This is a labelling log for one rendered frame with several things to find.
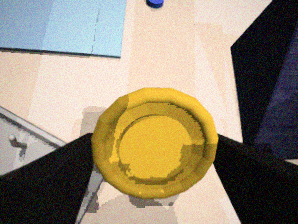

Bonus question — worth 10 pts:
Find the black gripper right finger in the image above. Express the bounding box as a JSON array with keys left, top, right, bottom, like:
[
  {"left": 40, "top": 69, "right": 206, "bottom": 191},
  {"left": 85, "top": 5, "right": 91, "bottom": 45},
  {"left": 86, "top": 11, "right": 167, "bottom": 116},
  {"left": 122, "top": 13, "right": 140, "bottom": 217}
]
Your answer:
[{"left": 213, "top": 134, "right": 298, "bottom": 224}]

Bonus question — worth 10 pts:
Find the yellow plate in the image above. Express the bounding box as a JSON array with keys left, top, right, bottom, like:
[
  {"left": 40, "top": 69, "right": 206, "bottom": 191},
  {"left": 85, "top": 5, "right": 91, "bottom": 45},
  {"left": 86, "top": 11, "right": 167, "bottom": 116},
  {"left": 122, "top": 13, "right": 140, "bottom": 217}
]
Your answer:
[{"left": 92, "top": 88, "right": 218, "bottom": 199}]

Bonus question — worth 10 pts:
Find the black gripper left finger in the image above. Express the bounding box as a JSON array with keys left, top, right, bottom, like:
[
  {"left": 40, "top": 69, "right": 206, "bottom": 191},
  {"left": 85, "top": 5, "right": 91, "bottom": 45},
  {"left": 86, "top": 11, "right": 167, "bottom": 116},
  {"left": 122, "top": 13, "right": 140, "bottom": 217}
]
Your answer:
[{"left": 0, "top": 133, "right": 94, "bottom": 224}]

